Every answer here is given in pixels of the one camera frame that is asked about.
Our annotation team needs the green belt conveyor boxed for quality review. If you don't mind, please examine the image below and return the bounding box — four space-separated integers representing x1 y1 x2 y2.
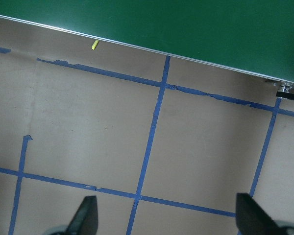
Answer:
0 0 294 101

